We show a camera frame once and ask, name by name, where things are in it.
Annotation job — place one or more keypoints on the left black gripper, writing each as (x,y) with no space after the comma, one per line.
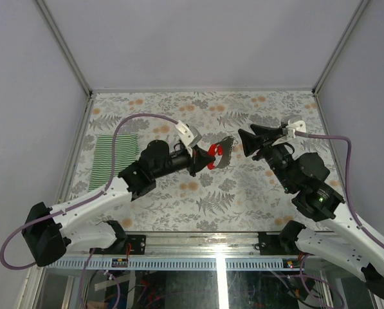
(199,159)

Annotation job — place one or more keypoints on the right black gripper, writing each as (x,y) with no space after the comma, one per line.
(251,142)

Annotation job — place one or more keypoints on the red handled metal key tool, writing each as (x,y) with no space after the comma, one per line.
(222,152)

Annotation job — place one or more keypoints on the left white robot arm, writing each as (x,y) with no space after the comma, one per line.
(51,232)

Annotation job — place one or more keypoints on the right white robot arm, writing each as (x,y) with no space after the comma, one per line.
(305,178)

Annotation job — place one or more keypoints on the green striped cloth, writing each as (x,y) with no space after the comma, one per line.
(126,151)

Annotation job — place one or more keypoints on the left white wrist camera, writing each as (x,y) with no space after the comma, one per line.
(188,135)

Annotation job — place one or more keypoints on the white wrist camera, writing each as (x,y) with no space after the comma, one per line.
(292,124)
(188,135)

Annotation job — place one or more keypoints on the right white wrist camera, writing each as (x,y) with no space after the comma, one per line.
(292,124)

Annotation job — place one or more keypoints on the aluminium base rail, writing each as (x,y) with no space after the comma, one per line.
(186,251)

